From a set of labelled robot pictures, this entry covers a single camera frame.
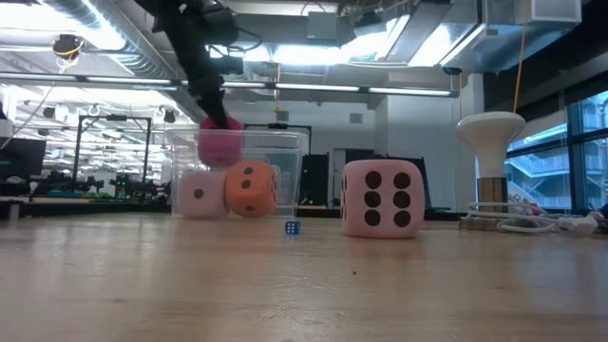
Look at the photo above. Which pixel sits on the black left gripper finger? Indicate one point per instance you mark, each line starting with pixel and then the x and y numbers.
pixel 213 109

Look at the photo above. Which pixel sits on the large red foam die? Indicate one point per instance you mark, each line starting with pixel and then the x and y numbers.
pixel 221 145

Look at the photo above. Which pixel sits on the large light pink foam die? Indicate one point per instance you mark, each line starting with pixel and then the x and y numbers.
pixel 385 223
pixel 202 204

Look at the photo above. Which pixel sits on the large orange foam die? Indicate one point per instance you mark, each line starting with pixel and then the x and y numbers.
pixel 252 197

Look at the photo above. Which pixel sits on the black background rack stand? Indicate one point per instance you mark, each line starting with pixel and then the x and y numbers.
pixel 147 142

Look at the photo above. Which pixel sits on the clear plastic container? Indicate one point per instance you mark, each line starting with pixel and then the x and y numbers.
pixel 290 157

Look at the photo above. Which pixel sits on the long ceiling light bar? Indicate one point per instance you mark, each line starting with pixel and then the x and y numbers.
pixel 313 87

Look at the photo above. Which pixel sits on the small blue die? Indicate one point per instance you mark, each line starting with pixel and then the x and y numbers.
pixel 292 228

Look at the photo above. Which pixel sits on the black monitor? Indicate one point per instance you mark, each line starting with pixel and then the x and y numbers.
pixel 21 159

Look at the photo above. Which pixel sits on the white mushroom lamp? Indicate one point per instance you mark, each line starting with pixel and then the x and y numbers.
pixel 491 138

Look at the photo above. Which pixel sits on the black table frame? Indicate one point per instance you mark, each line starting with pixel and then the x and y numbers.
pixel 95 208

